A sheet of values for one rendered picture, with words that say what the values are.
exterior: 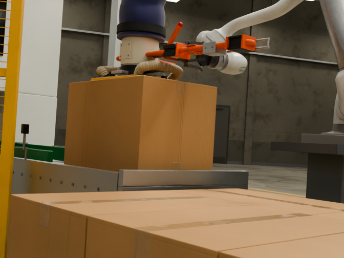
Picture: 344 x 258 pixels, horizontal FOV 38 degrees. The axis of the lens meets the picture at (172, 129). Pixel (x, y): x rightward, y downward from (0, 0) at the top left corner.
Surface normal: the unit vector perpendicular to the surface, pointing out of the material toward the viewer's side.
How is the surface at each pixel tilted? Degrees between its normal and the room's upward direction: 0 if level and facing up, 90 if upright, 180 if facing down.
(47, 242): 90
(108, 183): 90
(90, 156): 90
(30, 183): 90
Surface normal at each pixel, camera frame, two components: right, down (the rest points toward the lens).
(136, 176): 0.67, 0.03
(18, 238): -0.74, -0.06
